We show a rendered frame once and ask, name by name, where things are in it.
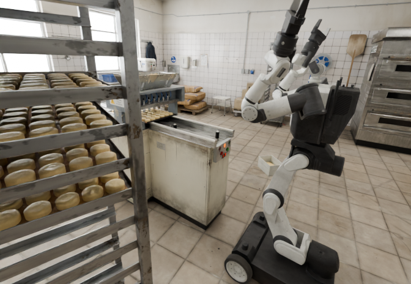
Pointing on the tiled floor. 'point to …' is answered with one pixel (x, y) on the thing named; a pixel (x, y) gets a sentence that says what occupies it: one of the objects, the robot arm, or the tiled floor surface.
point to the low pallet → (192, 109)
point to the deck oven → (386, 94)
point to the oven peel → (355, 48)
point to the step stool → (222, 103)
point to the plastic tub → (268, 164)
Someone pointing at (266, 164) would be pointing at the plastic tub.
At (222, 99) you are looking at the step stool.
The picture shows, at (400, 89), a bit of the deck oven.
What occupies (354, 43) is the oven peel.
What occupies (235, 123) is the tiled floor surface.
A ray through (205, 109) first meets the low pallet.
